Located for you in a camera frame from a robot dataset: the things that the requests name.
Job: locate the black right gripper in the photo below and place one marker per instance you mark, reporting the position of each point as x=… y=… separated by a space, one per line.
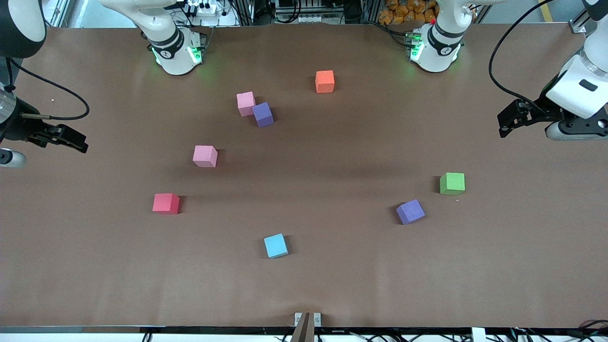
x=19 y=127

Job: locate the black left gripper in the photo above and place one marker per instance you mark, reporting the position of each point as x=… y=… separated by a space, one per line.
x=542 y=110

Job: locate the red foam cube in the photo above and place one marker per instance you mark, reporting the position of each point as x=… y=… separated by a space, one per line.
x=166 y=204

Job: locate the purple foam cube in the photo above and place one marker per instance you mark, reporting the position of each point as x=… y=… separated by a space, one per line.
x=263 y=115
x=410 y=212

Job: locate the pink foam cube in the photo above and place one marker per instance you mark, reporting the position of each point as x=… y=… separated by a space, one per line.
x=245 y=103
x=205 y=156

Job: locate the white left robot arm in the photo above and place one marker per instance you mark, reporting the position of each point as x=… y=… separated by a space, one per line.
x=437 y=52

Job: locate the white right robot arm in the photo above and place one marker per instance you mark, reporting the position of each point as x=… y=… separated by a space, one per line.
x=173 y=52

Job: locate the green foam cube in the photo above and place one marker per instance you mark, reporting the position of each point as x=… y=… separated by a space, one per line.
x=452 y=184

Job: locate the bag of orange items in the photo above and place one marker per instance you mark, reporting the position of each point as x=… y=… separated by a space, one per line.
x=403 y=12

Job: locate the black equipment rack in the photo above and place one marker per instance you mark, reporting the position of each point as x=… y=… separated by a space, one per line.
x=356 y=9

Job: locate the orange foam cube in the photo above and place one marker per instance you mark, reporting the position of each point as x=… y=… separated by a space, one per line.
x=324 y=81

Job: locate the brown table cover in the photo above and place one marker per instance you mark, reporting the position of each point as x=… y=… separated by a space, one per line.
x=332 y=190

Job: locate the white power strip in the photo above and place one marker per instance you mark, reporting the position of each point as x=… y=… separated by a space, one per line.
x=205 y=7

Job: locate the white tag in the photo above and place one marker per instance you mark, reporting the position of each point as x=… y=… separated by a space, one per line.
x=479 y=335

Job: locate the light blue foam cube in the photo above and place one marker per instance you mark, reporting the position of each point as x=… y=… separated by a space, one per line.
x=275 y=246

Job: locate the aluminium frame profile with bracket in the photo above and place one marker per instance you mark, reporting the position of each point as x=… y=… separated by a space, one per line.
x=578 y=27

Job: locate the small metal bracket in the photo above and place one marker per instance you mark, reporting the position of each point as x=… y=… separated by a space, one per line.
x=318 y=319

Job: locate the brown tapered post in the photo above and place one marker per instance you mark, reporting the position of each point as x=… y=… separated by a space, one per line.
x=304 y=330

